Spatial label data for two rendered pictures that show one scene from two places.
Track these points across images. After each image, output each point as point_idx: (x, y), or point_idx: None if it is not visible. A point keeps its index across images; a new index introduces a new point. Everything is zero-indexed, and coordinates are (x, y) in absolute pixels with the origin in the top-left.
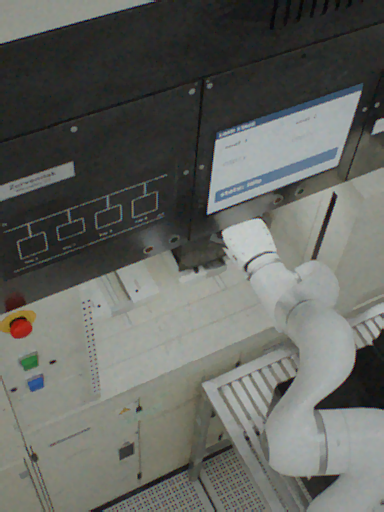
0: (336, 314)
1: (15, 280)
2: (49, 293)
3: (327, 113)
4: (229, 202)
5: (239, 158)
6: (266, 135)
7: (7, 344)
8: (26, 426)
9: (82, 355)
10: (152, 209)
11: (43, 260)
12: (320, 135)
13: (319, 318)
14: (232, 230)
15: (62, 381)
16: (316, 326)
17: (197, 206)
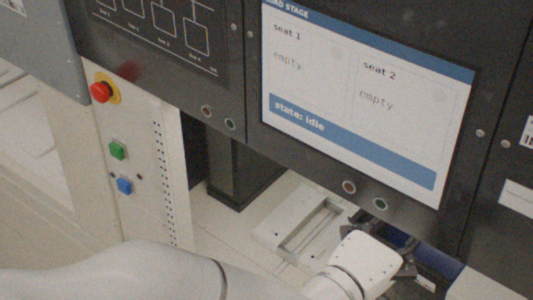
0: (162, 260)
1: (96, 26)
2: (125, 76)
3: (412, 87)
4: (286, 127)
5: (292, 62)
6: (324, 51)
7: (102, 109)
8: (127, 237)
9: (163, 199)
10: (204, 52)
11: (114, 22)
12: (404, 122)
13: (144, 242)
14: (362, 237)
15: (150, 214)
16: (129, 241)
17: (251, 97)
